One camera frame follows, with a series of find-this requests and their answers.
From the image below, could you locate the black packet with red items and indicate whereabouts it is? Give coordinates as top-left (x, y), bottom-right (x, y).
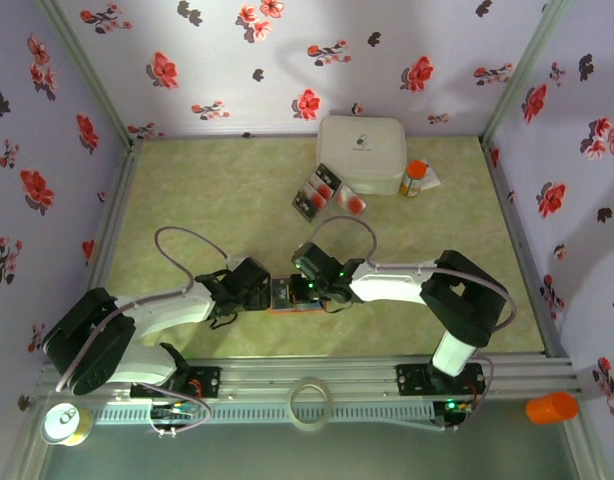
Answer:
top-left (291, 162), bottom-right (369, 224)

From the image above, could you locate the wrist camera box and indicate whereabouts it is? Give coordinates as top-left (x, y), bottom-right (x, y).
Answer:
top-left (229, 256), bottom-right (272, 292)
top-left (291, 242), bottom-right (341, 281)

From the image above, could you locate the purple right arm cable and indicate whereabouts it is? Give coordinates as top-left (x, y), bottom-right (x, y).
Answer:
top-left (306, 214), bottom-right (517, 432)

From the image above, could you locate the orange capped pill bottle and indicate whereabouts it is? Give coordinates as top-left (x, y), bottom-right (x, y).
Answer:
top-left (399, 159), bottom-right (429, 198)

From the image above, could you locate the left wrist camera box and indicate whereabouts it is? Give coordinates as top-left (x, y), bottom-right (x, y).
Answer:
top-left (229, 256), bottom-right (272, 292)

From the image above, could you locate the black credit card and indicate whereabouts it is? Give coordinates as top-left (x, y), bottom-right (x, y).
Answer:
top-left (269, 277), bottom-right (294, 311)
top-left (291, 195), bottom-right (320, 223)
top-left (315, 163), bottom-right (344, 185)

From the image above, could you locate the control board with green light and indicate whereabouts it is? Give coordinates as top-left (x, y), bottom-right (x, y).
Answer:
top-left (434, 397), bottom-right (477, 432)

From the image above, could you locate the white red credit card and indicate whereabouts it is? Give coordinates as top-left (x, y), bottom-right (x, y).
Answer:
top-left (300, 187), bottom-right (329, 209)
top-left (335, 184), bottom-right (368, 217)
top-left (308, 175), bottom-right (337, 199)

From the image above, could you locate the grey slotted cable duct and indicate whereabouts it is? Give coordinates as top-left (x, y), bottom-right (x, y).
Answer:
top-left (94, 403), bottom-right (436, 427)

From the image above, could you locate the aluminium side rail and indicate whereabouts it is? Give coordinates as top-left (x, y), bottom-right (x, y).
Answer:
top-left (61, 139), bottom-right (143, 366)
top-left (479, 134), bottom-right (573, 361)

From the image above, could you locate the orange plastic cup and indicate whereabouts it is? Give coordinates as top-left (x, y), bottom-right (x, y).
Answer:
top-left (525, 391), bottom-right (580, 426)

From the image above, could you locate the white paper leaflet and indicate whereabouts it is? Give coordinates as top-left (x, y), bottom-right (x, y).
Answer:
top-left (422, 158), bottom-right (443, 191)

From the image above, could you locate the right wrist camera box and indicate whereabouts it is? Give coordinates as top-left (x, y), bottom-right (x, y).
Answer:
top-left (291, 242), bottom-right (341, 281)

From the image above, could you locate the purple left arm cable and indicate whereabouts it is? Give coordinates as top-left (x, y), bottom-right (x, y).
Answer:
top-left (54, 226), bottom-right (236, 394)

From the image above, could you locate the orange card holder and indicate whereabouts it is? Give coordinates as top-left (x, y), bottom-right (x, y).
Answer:
top-left (266, 274), bottom-right (328, 315)

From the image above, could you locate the clear tape roll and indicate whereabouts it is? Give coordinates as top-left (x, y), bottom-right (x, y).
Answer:
top-left (288, 376), bottom-right (335, 432)

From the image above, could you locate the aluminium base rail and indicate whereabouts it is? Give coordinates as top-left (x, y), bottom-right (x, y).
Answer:
top-left (36, 352), bottom-right (583, 404)

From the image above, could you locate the green circuit board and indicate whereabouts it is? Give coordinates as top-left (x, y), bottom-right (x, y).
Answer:
top-left (150, 403), bottom-right (199, 422)

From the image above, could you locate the yellow drink can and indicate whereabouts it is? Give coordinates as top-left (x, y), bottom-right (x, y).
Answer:
top-left (40, 403), bottom-right (94, 447)

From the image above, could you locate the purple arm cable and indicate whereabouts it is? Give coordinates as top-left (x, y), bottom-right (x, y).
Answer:
top-left (54, 226), bottom-right (236, 394)
top-left (306, 214), bottom-right (517, 432)

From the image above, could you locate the white square box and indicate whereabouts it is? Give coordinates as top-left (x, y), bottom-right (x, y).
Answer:
top-left (315, 114), bottom-right (408, 196)

